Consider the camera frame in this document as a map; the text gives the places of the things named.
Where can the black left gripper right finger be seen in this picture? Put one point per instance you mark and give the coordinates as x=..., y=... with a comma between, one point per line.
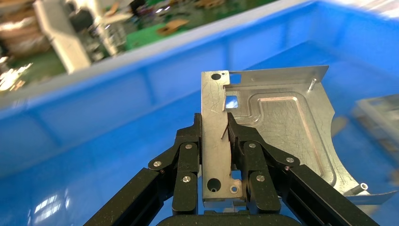
x=258, y=174

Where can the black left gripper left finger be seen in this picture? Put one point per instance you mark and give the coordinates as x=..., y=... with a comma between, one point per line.
x=187, y=162

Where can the stamped sheet metal bracket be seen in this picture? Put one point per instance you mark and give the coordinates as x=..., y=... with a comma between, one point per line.
x=280, y=124
x=380, y=115

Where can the blue plastic bin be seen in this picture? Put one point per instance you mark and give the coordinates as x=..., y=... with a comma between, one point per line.
x=93, y=124

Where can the white upright post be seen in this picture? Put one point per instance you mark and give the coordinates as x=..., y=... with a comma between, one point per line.
x=62, y=37

